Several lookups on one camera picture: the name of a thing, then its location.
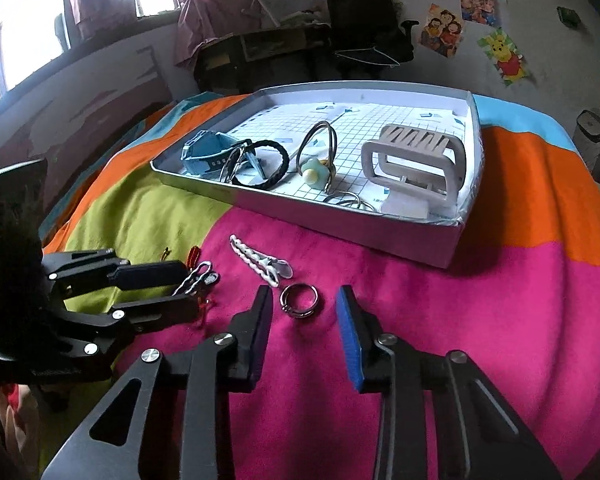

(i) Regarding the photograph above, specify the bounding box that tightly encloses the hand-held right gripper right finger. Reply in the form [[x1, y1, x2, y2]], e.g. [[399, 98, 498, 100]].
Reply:
[[336, 285, 563, 480]]

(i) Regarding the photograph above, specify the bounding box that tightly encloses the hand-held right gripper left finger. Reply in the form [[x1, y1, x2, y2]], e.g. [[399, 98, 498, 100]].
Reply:
[[40, 285, 275, 480]]

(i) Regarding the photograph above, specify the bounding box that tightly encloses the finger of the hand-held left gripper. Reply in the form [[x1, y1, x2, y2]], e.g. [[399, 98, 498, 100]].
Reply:
[[55, 292, 201, 361], [42, 247, 191, 294]]

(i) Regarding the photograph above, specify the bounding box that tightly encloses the silver finger ring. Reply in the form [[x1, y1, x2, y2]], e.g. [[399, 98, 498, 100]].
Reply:
[[279, 283, 317, 319]]

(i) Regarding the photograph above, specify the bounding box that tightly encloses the light blue wrist watch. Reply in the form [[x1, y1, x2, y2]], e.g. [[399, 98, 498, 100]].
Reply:
[[181, 130, 254, 177]]

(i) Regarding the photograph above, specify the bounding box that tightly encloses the thin metal bangle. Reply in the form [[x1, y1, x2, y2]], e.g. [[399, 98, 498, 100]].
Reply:
[[219, 142, 254, 185], [297, 120, 339, 182], [325, 190, 377, 211]]

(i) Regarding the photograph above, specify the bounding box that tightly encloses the pale green round pendant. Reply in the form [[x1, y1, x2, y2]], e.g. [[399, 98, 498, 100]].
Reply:
[[300, 157, 336, 191]]

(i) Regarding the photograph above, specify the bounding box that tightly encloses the black braided hair tie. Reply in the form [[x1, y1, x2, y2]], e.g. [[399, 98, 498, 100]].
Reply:
[[230, 138, 287, 191]]

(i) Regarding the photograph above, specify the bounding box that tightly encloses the grey hair claw clip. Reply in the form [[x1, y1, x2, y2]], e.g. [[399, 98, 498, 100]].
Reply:
[[361, 123, 467, 219]]

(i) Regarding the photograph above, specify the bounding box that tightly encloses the white cardboard tray box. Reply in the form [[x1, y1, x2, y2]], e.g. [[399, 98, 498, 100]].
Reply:
[[151, 80, 483, 270]]

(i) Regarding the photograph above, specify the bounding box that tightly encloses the colourful patchwork blanket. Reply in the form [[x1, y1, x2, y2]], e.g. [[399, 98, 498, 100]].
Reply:
[[0, 91, 600, 480]]

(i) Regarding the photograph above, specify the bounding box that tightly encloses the window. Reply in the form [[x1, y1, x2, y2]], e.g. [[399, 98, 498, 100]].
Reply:
[[0, 0, 181, 111]]

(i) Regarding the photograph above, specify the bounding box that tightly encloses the dark wooden desk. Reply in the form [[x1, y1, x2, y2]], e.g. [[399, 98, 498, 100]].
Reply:
[[194, 24, 332, 97]]

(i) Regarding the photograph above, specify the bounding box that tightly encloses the white desk lamp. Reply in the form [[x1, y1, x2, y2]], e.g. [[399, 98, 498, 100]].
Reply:
[[250, 0, 282, 29]]

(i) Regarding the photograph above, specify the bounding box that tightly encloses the dark grey suitcase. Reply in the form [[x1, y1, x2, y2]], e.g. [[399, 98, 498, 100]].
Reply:
[[574, 108, 600, 189]]

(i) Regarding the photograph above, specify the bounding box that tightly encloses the black office chair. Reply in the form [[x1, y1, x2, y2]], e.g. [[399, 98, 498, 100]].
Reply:
[[325, 0, 420, 81]]

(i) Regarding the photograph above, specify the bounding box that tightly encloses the white wire hanger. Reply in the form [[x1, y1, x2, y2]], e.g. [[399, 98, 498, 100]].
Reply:
[[334, 44, 401, 69]]

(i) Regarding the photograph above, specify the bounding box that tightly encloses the yellow bear wall poster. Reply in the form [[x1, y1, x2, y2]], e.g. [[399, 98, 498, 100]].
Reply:
[[477, 27, 531, 87]]

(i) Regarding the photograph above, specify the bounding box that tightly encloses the cartoon family wall poster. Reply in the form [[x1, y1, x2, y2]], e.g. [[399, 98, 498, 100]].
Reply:
[[419, 3, 466, 59]]

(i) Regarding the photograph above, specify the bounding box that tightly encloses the anime wall poster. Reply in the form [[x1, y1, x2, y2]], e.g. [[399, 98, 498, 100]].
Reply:
[[457, 0, 499, 27]]

